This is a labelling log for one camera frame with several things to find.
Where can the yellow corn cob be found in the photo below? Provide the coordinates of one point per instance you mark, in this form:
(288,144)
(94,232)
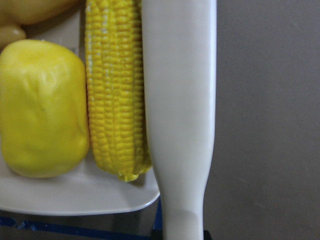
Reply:
(115,87)

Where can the beige plastic dustpan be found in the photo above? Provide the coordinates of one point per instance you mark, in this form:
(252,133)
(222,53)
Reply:
(86,190)

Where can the beige hand brush black bristles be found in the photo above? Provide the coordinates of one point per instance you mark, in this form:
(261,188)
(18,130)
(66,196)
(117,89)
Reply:
(179,39)

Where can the tan ginger root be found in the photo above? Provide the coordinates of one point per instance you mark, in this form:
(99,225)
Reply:
(16,13)

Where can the yellow potato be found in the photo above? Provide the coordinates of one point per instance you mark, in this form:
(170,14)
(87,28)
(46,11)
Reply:
(43,109)

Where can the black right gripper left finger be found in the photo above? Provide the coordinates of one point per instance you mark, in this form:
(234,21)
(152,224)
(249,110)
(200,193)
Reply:
(156,234)

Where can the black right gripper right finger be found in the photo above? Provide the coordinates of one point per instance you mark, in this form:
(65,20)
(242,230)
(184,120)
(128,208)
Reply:
(207,235)

